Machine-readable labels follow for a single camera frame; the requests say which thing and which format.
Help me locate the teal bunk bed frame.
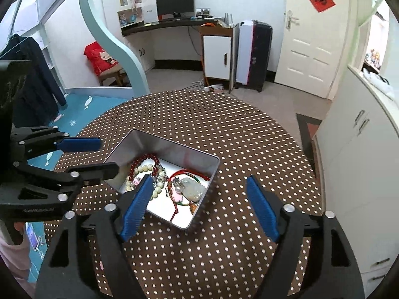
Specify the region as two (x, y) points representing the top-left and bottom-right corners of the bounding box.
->
(0, 0), (151, 98)

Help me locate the black computer monitor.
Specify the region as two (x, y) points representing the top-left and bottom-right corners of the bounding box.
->
(155, 0), (195, 19)

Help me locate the dark hanging jacket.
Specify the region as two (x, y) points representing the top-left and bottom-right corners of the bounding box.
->
(0, 34), (68, 126)

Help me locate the grey metal tin box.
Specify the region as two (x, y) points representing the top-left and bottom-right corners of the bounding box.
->
(102, 128), (221, 230)

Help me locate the wooden chair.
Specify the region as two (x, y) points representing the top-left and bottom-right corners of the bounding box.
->
(99, 65), (132, 87)

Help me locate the cream bead bracelet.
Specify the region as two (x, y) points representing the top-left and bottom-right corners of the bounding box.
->
(126, 159), (166, 202)

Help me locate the white door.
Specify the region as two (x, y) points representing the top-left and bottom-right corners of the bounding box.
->
(274, 0), (360, 101)

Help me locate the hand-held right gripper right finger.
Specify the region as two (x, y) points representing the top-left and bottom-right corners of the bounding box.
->
(246, 174), (366, 299)

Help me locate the white and black suitcase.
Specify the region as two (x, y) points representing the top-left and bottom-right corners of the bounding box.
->
(235, 19), (274, 93)

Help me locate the blue candy print blanket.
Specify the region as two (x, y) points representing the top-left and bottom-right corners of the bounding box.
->
(24, 93), (133, 256)

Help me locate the dark red bead bracelet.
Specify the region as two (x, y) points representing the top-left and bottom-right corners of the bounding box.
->
(129, 153), (161, 182)

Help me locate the red cat bag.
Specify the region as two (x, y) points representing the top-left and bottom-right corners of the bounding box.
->
(84, 42), (119, 75)

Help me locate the smartphone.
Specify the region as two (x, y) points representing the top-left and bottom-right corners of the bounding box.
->
(26, 222), (40, 251)

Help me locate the white cloth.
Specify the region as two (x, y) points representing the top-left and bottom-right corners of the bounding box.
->
(361, 70), (399, 101)

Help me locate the dark desk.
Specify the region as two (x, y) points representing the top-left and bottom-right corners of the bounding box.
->
(120, 17), (219, 37)

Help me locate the white small cabinet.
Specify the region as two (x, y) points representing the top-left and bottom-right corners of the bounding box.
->
(199, 23), (240, 93)

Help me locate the person's left forearm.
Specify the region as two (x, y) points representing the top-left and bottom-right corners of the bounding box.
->
(0, 224), (35, 288)

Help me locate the silver chain pink charm bracelet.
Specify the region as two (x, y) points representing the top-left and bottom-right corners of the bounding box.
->
(132, 161), (168, 191)

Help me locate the long white low cabinet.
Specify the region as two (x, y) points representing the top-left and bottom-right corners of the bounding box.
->
(314, 65), (399, 299)

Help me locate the brown polka dot tablecloth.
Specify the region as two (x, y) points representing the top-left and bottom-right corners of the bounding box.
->
(43, 90), (325, 299)

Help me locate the pale jade pendant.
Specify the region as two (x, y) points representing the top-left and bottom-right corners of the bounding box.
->
(180, 177), (206, 202)

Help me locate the white box device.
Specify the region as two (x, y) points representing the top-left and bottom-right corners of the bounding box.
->
(142, 4), (158, 24)

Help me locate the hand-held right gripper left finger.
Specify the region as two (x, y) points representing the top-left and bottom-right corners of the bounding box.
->
(35, 174), (154, 299)

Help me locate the red cord bracelet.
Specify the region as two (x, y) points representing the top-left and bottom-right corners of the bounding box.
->
(165, 168), (213, 222)

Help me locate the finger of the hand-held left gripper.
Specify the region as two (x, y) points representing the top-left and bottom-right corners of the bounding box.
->
(14, 161), (120, 213)
(10, 126), (102, 163)

